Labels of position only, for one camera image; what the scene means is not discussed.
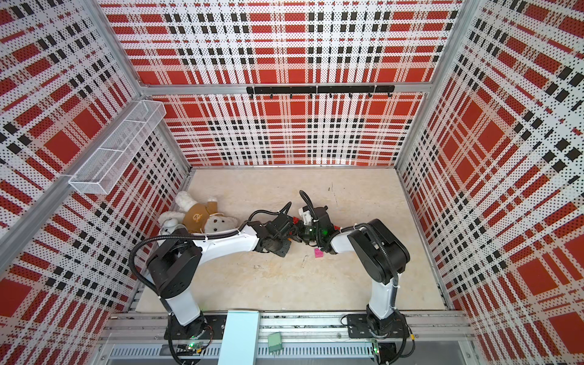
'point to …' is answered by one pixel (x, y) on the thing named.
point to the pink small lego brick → (318, 253)
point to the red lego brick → (295, 220)
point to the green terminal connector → (274, 342)
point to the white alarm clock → (169, 225)
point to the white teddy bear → (195, 218)
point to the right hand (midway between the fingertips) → (285, 231)
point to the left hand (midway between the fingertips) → (285, 245)
